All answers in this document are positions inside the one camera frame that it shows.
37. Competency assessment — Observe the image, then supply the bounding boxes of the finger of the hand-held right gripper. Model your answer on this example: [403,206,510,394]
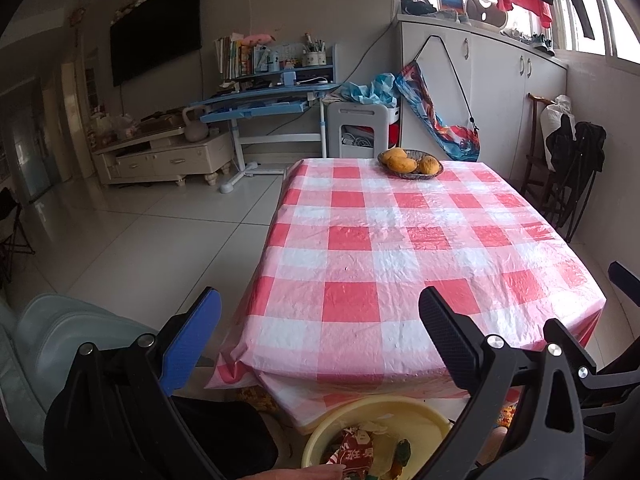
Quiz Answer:
[607,260,640,307]
[542,317,640,411]

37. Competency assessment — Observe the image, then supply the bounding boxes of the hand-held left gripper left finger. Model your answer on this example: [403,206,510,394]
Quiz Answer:
[44,286,223,480]

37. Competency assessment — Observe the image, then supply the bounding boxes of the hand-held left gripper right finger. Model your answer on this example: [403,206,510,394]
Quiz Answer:
[419,286,586,480]

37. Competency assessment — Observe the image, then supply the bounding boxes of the yellow plastic bin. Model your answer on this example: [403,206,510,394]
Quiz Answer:
[301,395,452,480]

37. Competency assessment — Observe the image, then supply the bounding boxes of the white tissue paper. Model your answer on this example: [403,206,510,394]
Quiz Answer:
[357,412,396,433]

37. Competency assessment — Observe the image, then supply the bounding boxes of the red snack wrapper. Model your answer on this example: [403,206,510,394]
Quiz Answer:
[325,425,376,480]

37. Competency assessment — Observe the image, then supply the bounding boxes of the person's left hand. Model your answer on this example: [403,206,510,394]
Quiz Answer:
[245,464,347,480]

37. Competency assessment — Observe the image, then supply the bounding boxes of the pink checkered tablecloth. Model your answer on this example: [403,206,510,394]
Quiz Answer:
[205,157,607,435]

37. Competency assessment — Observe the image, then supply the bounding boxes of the pale blue plastic chair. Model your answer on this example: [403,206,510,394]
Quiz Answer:
[0,292,163,461]

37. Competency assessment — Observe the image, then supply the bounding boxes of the black jacket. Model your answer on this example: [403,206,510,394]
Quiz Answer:
[545,114,607,243]

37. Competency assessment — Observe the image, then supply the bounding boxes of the woven fruit basket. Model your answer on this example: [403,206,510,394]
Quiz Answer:
[377,149,445,180]

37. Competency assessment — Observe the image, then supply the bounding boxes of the wooden chair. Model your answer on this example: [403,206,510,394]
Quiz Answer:
[522,92,608,243]

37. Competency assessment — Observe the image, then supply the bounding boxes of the cream television cabinet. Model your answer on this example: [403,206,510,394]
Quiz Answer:
[92,122,236,188]

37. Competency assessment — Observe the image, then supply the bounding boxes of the white bag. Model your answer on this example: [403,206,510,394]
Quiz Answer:
[540,95,573,136]

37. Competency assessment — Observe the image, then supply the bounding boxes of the colourful printed bag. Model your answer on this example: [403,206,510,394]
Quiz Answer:
[395,60,482,163]

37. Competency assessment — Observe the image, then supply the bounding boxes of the pale kettlebell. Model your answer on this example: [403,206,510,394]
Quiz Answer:
[182,106,211,143]

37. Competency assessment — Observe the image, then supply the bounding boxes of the white cabinet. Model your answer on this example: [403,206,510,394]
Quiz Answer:
[397,12,568,181]

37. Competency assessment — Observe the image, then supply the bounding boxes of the blue study desk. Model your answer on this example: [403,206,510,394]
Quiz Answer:
[182,45,343,195]

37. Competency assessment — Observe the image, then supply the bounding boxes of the white plastic stool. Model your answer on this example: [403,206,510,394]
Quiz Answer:
[326,102,401,163]

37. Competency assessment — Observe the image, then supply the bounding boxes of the grey sneakers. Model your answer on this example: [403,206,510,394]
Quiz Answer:
[502,27,557,57]

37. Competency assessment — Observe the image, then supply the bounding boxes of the blue plastic bag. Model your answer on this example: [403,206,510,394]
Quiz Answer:
[340,72,401,107]

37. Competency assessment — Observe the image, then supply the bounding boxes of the row of books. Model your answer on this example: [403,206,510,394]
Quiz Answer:
[215,35,268,81]

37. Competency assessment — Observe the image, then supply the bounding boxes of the white pen holder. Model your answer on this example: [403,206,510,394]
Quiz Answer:
[302,32,328,67]

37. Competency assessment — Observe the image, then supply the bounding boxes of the black television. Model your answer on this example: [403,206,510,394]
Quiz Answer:
[110,0,202,87]

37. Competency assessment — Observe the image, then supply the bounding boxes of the black hanging cord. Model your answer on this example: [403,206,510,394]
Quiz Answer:
[415,35,478,133]

